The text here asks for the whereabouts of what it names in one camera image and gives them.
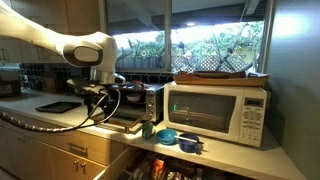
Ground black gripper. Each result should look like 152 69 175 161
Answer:
65 78 117 116

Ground white bowl inside oven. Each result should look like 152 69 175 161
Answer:
125 92 143 103

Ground black baking tray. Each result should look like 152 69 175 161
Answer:
35 101 83 114

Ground silver toaster oven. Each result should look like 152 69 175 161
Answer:
91 82 165 135

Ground white microwave oven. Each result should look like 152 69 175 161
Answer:
162 80 269 148

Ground wooden serving tray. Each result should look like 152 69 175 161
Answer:
172 69 271 88

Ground brown box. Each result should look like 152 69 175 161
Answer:
41 74 64 95

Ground teal bowl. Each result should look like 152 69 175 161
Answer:
155 128 178 146

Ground wooden lower cabinet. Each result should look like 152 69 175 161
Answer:
0 109 128 180

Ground open wooden drawer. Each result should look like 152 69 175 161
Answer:
93 145 259 180

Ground orange snack packet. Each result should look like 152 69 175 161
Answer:
151 158 167 180

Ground dark countertop appliance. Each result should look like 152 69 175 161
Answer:
0 71 22 98

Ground dark blue bowl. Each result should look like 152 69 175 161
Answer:
176 133 203 154

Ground wooden upper cabinets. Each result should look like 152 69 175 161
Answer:
0 0 104 65

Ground kitchen window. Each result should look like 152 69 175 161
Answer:
99 0 276 75

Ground metal drawer bar handle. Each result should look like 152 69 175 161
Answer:
65 141 89 155

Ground black ribbed cable conduit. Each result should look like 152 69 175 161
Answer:
0 88 122 134

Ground white handled utensil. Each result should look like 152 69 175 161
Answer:
174 135 205 145

